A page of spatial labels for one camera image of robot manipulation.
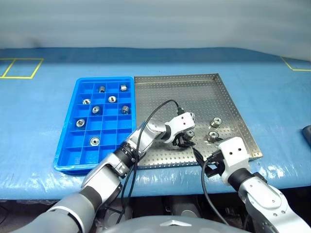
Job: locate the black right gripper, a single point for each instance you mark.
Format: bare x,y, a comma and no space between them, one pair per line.
216,167

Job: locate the dark grey object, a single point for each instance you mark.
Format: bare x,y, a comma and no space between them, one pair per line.
307,132

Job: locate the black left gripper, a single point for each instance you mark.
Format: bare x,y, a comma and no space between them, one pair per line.
177,140

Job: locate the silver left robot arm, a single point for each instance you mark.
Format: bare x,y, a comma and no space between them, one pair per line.
145,136

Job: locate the blue plastic table cover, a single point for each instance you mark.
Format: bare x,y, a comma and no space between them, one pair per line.
48,145

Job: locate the blue plastic compartment tray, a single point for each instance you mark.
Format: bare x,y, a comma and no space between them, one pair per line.
109,121

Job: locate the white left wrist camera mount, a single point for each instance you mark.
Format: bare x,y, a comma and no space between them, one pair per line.
183,121

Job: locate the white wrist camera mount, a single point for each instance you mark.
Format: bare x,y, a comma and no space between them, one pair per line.
183,121
233,150

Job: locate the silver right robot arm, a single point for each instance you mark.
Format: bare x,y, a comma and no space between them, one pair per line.
262,194

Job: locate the small metal roller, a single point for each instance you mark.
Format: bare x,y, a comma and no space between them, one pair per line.
112,99
94,141
212,136
125,109
216,122
101,88
123,87
190,133
86,101
80,122
96,109

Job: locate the perforated steel tray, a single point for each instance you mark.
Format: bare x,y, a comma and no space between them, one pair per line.
194,92

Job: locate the silver robot torso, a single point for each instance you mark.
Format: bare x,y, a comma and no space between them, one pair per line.
175,227

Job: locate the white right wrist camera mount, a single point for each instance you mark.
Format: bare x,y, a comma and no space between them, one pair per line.
233,150

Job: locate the dark grey rounded housing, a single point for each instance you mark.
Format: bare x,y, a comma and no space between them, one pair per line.
182,207
114,214

